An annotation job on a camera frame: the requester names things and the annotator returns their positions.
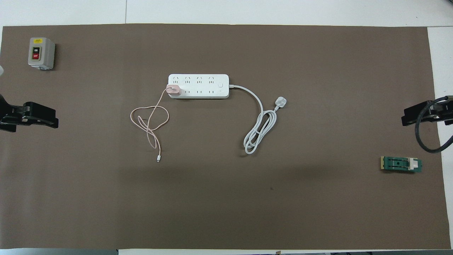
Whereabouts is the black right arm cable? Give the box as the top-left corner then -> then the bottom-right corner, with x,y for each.
415,95 -> 453,154

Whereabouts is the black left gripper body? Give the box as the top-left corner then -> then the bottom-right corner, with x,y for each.
0,93 -> 26,132

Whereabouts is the white power strip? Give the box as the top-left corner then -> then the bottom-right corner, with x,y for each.
168,74 -> 230,99

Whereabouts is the white power cord with plug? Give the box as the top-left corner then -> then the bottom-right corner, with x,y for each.
229,84 -> 287,155

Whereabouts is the grey on-off switch box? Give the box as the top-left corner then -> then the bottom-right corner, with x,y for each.
28,37 -> 56,71

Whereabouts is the brown table mat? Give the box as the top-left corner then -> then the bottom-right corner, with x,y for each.
0,23 -> 448,250

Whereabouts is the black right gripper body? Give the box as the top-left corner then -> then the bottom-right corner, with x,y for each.
428,96 -> 453,126

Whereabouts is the pink charging cable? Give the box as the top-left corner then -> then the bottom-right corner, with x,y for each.
130,89 -> 171,163

